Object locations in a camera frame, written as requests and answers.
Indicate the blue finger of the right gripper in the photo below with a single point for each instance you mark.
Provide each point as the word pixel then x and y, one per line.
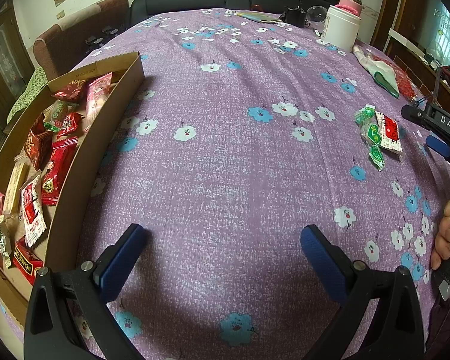
pixel 438 146
pixel 415 115

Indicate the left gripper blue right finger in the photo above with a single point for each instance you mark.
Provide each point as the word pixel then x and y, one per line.
pixel 396 330

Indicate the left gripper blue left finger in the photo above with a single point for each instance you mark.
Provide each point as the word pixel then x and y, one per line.
pixel 51 331

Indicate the green candy strip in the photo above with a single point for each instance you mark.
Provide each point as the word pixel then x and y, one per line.
pixel 365 118

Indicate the small red candy bar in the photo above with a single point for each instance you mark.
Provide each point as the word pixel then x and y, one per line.
pixel 26 261

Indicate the green white small packet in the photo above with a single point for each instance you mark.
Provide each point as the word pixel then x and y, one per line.
pixel 7 223

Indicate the yellow biscuit pack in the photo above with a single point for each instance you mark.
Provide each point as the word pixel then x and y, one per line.
pixel 12 195

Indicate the dark red foil snack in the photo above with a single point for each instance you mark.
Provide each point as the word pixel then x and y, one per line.
pixel 38 142

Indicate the red kitkat style wrapper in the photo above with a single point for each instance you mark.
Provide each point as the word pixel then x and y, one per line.
pixel 70 125

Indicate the red snack bag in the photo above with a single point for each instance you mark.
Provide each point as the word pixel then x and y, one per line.
pixel 57 169

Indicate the pink cartoon snack bag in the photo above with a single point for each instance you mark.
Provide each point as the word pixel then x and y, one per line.
pixel 98 92

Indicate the person right hand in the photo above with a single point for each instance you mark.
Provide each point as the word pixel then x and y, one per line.
pixel 441 248

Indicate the red mesh bag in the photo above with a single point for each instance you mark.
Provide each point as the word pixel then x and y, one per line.
pixel 404 83

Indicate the wooden sideboard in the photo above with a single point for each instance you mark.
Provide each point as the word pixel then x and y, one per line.
pixel 406 55

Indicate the white green work glove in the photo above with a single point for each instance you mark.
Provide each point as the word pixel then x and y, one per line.
pixel 382 74

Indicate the white plastic tub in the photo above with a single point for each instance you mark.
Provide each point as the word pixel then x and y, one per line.
pixel 341 28

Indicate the pink sleeved bottle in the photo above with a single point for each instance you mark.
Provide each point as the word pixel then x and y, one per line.
pixel 352 6

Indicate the clear glass bowl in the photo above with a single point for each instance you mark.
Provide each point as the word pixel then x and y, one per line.
pixel 316 15

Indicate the small black box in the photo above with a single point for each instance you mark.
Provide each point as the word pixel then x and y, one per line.
pixel 295 16

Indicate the purple floral tablecloth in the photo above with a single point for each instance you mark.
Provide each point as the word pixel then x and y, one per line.
pixel 241 135

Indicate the flat booklet on table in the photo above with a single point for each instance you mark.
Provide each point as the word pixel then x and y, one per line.
pixel 259 17

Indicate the green patterned cushion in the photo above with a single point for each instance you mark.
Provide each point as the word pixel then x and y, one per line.
pixel 35 85

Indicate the wooden glass cabinet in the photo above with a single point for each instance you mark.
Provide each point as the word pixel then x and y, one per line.
pixel 16 68

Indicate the brown armchair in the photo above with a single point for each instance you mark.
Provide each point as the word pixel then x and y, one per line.
pixel 71 39

